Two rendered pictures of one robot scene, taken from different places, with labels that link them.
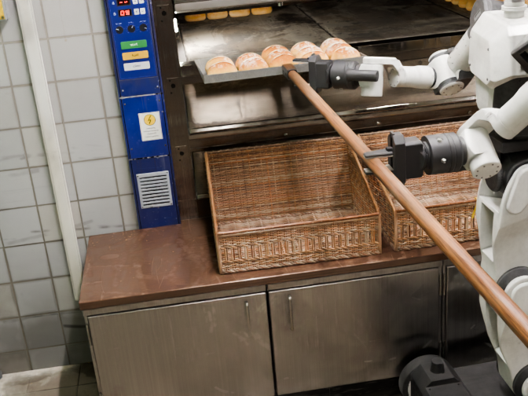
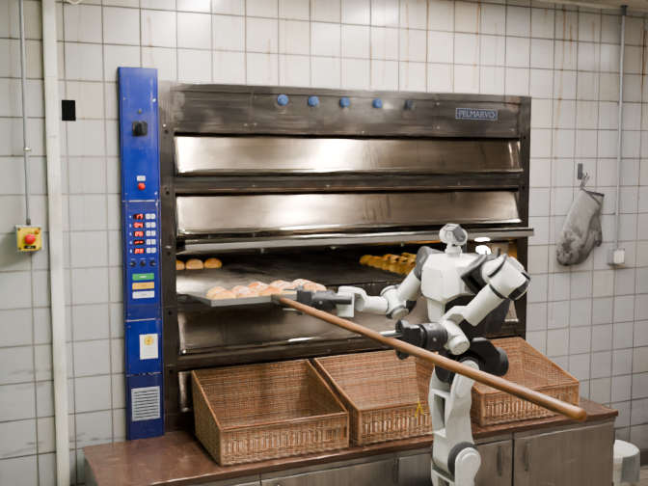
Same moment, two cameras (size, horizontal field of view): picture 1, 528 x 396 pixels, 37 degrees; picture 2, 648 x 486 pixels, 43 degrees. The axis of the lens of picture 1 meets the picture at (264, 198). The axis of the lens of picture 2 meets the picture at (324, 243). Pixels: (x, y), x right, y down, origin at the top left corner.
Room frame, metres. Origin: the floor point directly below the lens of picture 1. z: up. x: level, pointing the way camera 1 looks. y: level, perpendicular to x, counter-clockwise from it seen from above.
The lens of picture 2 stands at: (-0.75, 0.72, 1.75)
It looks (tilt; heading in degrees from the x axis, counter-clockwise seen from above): 5 degrees down; 342
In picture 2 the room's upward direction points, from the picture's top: straight up
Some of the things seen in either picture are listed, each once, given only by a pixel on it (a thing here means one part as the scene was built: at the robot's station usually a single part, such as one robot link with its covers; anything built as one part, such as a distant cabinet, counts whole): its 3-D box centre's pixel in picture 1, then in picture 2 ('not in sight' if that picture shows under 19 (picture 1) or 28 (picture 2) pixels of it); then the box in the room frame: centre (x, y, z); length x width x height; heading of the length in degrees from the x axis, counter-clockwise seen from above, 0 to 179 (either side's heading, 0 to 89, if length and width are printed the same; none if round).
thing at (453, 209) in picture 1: (448, 179); (389, 392); (2.63, -0.67, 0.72); 0.56 x 0.49 x 0.28; 97
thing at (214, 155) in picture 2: not in sight; (362, 154); (2.89, -0.63, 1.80); 1.79 x 0.11 x 0.19; 96
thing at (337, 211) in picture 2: not in sight; (362, 209); (2.89, -0.63, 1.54); 1.79 x 0.11 x 0.19; 96
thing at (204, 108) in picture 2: not in sight; (360, 113); (2.92, -0.63, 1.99); 1.80 x 0.08 x 0.21; 96
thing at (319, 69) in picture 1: (329, 74); (311, 300); (2.41, -0.24, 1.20); 0.12 x 0.10 x 0.13; 63
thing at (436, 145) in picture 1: (418, 156); (416, 337); (1.62, -0.35, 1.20); 0.12 x 0.10 x 0.13; 97
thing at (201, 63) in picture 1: (276, 58); (258, 292); (2.72, -0.09, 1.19); 0.55 x 0.36 x 0.03; 98
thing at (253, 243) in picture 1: (288, 199); (267, 408); (2.56, -0.09, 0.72); 0.56 x 0.49 x 0.28; 95
